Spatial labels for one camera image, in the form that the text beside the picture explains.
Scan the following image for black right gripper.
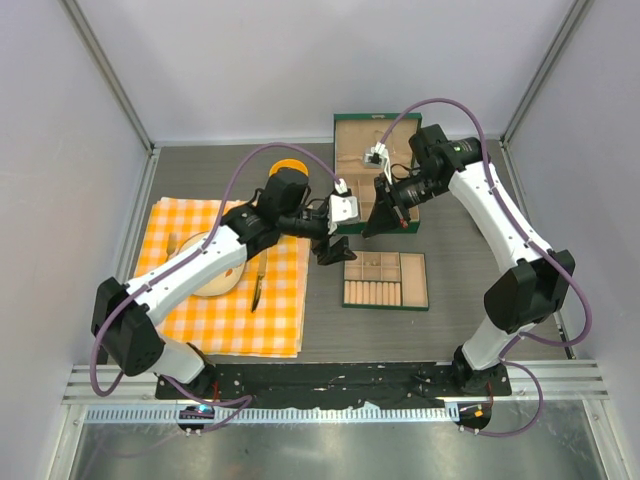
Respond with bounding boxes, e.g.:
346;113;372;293
363;171;445;239

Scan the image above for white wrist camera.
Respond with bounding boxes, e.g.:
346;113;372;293
363;142;393;184
328;178;360;234

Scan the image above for black handled knife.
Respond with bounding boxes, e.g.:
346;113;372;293
250;250;268;313

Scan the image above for orange white checkered cloth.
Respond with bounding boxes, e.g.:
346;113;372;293
135;197;310;358

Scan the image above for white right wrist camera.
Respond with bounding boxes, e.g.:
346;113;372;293
363;142;393;184

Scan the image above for green jewelry tray insert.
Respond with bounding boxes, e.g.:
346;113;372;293
342;251;430;311

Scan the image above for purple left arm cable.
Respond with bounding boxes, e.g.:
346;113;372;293
89;142;351;441

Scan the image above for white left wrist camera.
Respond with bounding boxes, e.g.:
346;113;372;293
328;178;360;234

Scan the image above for beige bird pattern plate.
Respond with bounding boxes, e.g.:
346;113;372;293
177;232;246;298

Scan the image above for orange bowl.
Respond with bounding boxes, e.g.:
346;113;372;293
269;158;309;176

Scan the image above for white slotted cable duct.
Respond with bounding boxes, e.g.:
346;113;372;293
84;403;459;425

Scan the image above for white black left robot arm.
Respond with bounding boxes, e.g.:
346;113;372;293
91;167;360;399

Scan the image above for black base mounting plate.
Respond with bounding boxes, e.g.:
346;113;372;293
154;360;512;407

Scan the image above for green jewelry box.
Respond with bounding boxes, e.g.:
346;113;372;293
334;113;422;235

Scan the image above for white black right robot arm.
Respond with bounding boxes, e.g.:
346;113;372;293
362;124;575;395

